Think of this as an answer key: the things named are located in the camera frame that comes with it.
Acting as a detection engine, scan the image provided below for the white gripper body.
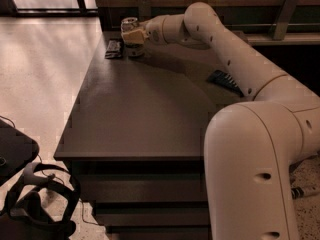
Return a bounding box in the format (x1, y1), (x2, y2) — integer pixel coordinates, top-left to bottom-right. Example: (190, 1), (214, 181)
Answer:
(141, 15), (167, 45)

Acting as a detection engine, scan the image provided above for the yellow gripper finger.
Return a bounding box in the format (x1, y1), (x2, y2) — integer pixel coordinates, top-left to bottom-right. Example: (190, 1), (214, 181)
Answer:
(121, 28), (148, 45)

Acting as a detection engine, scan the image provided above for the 7up soda can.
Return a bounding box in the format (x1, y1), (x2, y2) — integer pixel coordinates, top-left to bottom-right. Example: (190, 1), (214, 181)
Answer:
(121, 17), (144, 58)

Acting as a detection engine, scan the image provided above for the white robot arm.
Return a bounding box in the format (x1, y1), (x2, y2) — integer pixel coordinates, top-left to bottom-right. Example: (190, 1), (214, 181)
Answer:
(121, 2), (320, 240)

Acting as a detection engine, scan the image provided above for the rxbar chocolate bar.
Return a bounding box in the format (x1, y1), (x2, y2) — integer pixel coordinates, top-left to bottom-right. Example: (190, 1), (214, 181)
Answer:
(105, 39), (123, 59)

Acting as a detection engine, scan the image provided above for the dark drawer cabinet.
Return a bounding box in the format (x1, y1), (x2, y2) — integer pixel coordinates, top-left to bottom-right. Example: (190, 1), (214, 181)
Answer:
(54, 32), (240, 240)

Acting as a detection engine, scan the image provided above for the black chair seat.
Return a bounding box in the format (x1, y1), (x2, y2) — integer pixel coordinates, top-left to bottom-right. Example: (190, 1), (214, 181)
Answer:
(0, 120), (39, 186)

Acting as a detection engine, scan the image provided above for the black VR headset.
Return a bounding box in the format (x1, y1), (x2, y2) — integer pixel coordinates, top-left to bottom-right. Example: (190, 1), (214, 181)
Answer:
(0, 162), (82, 240)

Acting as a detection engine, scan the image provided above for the metal wall shelf rail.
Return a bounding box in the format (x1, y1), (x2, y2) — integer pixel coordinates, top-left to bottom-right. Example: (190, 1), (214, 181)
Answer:
(99, 0), (320, 47)

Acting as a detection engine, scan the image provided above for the striped floor cable cover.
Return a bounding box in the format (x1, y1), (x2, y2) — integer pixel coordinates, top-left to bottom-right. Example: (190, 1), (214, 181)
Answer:
(291, 185), (320, 199)

